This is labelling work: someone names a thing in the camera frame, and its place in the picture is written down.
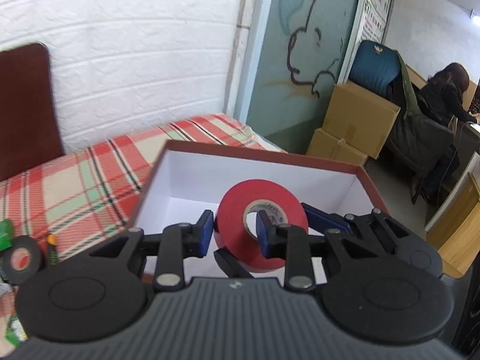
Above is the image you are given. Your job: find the cardboard box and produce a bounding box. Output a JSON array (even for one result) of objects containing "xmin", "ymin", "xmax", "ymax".
[
  {"xmin": 307, "ymin": 128, "xmax": 368, "ymax": 166},
  {"xmin": 322, "ymin": 81, "xmax": 401, "ymax": 158}
]

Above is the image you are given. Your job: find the red plaid bed blanket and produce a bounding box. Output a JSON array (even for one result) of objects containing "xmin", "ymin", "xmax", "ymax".
[{"xmin": 1, "ymin": 114, "xmax": 277, "ymax": 259}]

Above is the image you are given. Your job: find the seated person in black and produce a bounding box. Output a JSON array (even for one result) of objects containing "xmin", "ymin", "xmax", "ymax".
[{"xmin": 420, "ymin": 63, "xmax": 479, "ymax": 127}]

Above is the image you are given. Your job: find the upper cardboard box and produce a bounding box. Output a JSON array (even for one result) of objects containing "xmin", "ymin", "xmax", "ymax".
[{"xmin": 322, "ymin": 81, "xmax": 401, "ymax": 158}]

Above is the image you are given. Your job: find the blue handled screwdriver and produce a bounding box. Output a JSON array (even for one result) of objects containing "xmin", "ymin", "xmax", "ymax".
[{"xmin": 46, "ymin": 233, "xmax": 59, "ymax": 267}]

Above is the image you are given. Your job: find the blue office chair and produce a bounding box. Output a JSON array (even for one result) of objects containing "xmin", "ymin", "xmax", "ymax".
[{"xmin": 348, "ymin": 40, "xmax": 401, "ymax": 98}]

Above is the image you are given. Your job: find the wall poster board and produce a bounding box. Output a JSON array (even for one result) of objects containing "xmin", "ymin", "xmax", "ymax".
[{"xmin": 360, "ymin": 0, "xmax": 391, "ymax": 43}]

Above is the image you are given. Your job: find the red tape roll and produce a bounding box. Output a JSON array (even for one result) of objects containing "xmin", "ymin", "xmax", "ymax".
[{"xmin": 214, "ymin": 180, "xmax": 308, "ymax": 272}]

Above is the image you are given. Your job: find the green small box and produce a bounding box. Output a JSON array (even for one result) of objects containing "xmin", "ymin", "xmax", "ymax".
[{"xmin": 0, "ymin": 219, "xmax": 15, "ymax": 251}]

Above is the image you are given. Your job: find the lower cardboard box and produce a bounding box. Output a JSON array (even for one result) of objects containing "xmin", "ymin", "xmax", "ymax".
[{"xmin": 307, "ymin": 128, "xmax": 368, "ymax": 166}]

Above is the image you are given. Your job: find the green snack packet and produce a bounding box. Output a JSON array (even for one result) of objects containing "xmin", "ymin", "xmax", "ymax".
[{"xmin": 0, "ymin": 283, "xmax": 29, "ymax": 353}]

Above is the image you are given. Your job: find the wooden desk panel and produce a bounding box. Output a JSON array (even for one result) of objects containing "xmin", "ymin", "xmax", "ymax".
[{"xmin": 426, "ymin": 165, "xmax": 479, "ymax": 279}]

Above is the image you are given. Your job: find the black chair with coat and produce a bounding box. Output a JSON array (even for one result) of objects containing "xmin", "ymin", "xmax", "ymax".
[{"xmin": 386, "ymin": 58, "xmax": 454, "ymax": 207}]

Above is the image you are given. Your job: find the black tape roll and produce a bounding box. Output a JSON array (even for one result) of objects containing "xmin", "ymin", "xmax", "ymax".
[{"xmin": 1, "ymin": 235, "xmax": 45, "ymax": 285}]

